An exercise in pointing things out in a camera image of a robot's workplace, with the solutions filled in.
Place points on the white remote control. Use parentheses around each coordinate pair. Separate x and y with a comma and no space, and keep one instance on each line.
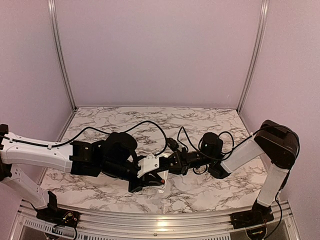
(161,164)

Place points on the left aluminium frame post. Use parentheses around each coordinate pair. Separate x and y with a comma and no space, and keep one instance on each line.
(59,52)

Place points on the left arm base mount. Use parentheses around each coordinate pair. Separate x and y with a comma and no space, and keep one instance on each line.
(59,216)

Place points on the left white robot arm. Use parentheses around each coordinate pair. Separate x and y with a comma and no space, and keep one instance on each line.
(115,157)

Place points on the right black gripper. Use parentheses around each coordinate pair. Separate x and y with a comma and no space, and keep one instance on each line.
(180,166)

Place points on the right aluminium frame post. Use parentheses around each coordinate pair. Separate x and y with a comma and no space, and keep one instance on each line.
(261,28)

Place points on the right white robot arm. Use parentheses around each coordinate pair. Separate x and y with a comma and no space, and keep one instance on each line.
(278,142)

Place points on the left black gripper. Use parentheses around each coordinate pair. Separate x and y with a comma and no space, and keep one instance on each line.
(146,181)

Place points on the aluminium frame post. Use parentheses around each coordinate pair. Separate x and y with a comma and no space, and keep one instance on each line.
(59,52)
(261,28)

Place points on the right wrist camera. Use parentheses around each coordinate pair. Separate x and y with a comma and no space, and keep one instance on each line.
(172,144)

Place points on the front aluminium rail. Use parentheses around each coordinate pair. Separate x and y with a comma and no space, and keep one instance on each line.
(107,225)

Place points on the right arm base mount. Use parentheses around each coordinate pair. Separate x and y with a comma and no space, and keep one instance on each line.
(249,218)

